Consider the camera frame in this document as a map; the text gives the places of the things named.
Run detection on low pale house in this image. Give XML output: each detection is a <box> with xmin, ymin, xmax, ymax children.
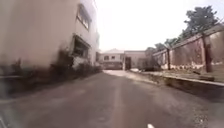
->
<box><xmin>97</xmin><ymin>48</ymin><xmax>148</xmax><ymax>71</ymax></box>

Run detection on brown dirt road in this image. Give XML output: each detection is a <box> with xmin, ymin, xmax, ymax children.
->
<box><xmin>0</xmin><ymin>69</ymin><xmax>224</xmax><ymax>128</ymax></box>

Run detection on dark bushes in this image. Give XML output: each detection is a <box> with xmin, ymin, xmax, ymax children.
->
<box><xmin>0</xmin><ymin>49</ymin><xmax>103</xmax><ymax>93</ymax></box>

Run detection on large pale building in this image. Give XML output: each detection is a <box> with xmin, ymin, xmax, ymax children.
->
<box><xmin>0</xmin><ymin>0</ymin><xmax>101</xmax><ymax>76</ymax></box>

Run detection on concrete kerb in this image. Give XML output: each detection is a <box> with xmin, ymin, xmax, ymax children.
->
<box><xmin>138</xmin><ymin>70</ymin><xmax>224</xmax><ymax>101</ymax></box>

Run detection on tall green tree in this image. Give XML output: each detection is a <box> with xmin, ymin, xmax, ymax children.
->
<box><xmin>164</xmin><ymin>5</ymin><xmax>221</xmax><ymax>48</ymax></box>

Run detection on brick wall with posts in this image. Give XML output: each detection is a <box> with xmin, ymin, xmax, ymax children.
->
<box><xmin>145</xmin><ymin>23</ymin><xmax>224</xmax><ymax>73</ymax></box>

